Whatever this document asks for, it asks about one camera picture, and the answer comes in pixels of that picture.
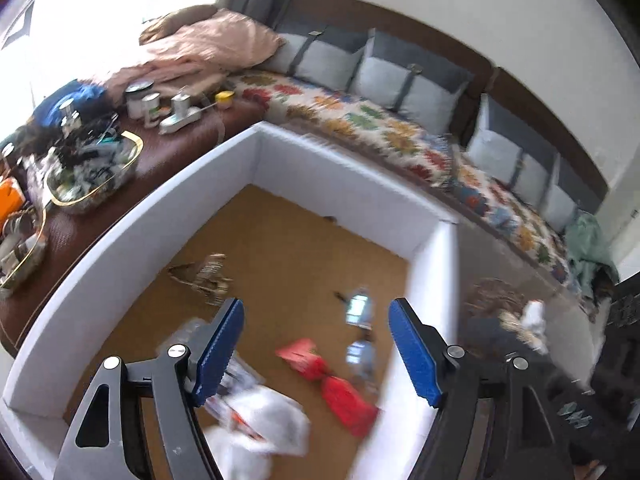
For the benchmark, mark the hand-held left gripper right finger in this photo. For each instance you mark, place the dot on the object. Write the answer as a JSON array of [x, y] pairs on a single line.
[[412, 360]]

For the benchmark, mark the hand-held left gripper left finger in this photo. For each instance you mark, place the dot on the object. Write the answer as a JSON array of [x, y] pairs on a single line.
[[217, 355]]

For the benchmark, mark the black framed glasses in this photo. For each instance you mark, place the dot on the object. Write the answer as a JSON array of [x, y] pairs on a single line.
[[359, 307]]

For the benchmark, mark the red snack packet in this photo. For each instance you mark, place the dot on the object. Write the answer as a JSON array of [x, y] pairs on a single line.
[[345, 400]]

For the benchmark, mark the brown toothed hair clip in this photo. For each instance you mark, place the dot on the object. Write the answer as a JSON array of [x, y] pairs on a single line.
[[210, 275]]

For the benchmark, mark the white plastic bag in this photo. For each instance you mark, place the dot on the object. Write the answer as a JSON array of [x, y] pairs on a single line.
[[280, 420]]

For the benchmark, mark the white cardboard box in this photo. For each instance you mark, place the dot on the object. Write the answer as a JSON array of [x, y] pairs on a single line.
[[350, 180]]

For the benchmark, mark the yellow lidded container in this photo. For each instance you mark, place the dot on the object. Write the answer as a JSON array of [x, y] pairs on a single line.
[[224, 100]]

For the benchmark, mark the floral sofa cover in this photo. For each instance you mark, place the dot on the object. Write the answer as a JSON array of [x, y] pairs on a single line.
[[350, 115], [500, 210]]

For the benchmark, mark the brown leather side table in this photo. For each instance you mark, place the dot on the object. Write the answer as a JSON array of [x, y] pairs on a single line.
[[165, 155]]

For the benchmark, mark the dark carved wooden furniture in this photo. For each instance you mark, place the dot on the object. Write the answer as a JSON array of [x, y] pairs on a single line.
[[620, 340]]

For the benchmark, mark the green blanket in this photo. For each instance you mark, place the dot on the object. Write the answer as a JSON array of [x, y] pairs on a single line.
[[587, 245]]

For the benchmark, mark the gold rimmed glass tray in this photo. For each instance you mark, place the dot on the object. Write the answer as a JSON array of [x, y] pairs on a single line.
[[90, 180], [20, 260]]

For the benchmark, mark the grey two-tone sofa cushion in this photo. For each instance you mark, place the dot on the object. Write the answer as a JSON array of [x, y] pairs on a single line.
[[325, 60], [500, 150], [565, 195], [415, 90]]

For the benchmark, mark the white jar green label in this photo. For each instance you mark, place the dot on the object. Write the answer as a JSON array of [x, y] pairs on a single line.
[[151, 110]]

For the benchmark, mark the orange packet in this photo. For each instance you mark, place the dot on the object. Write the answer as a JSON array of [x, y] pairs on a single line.
[[10, 205]]

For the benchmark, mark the metal tin can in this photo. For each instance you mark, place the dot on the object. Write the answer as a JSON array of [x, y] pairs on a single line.
[[139, 100]]

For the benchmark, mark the blue bag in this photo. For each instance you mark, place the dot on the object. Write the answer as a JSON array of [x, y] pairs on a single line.
[[70, 102]]

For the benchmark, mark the pink blanket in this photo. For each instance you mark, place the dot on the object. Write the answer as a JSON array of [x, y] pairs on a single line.
[[210, 45]]

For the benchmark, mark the brown wooden sofa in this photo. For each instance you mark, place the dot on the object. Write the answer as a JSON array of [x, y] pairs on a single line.
[[450, 40]]

